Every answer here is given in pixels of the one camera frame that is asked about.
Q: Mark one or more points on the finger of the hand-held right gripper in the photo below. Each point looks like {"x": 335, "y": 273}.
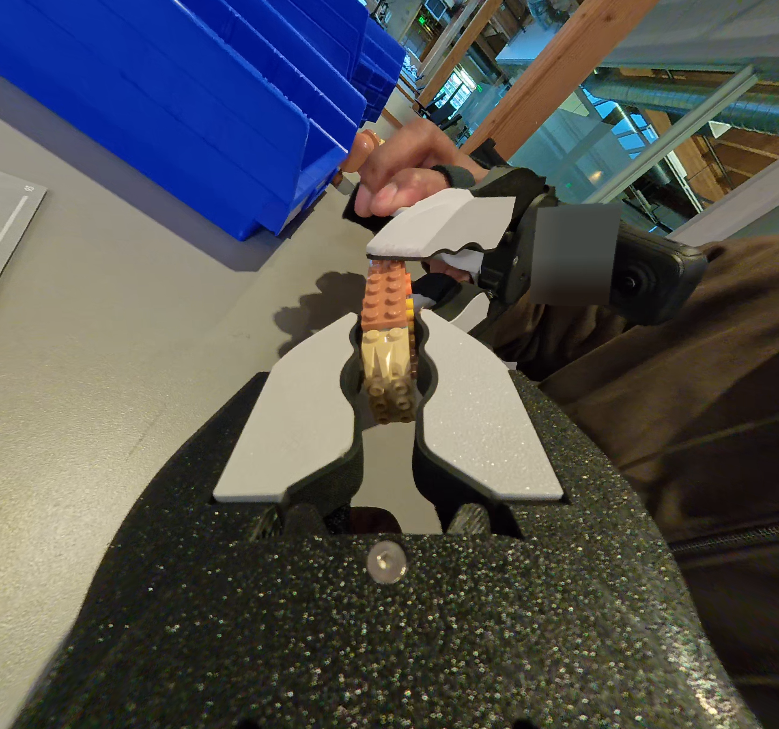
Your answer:
{"x": 465, "y": 263}
{"x": 450, "y": 223}

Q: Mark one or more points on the person's brown jacket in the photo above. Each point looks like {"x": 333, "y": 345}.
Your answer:
{"x": 730, "y": 619}

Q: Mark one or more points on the stack of blue bins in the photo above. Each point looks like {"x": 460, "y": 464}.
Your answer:
{"x": 383, "y": 65}

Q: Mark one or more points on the silver ventilation duct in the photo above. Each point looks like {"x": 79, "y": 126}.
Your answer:
{"x": 687, "y": 102}

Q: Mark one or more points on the white metal post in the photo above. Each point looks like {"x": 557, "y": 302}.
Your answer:
{"x": 669, "y": 138}

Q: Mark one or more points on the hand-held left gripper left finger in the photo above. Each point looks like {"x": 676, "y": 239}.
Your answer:
{"x": 292, "y": 430}

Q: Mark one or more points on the person's left hand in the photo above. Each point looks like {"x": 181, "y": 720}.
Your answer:
{"x": 374, "y": 522}

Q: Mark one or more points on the toy brick model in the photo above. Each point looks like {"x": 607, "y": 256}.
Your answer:
{"x": 383, "y": 303}

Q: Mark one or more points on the instruction booklet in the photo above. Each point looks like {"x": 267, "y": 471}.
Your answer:
{"x": 18, "y": 217}

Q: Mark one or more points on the grey desk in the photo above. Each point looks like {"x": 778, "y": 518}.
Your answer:
{"x": 122, "y": 345}

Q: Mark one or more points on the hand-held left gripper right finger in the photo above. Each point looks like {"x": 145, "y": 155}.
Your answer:
{"x": 481, "y": 424}

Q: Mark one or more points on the wooden post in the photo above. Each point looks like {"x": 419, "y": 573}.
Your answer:
{"x": 578, "y": 41}
{"x": 481, "y": 16}

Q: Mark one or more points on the blue plastic bin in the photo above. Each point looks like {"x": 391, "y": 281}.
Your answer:
{"x": 304, "y": 102}
{"x": 122, "y": 71}

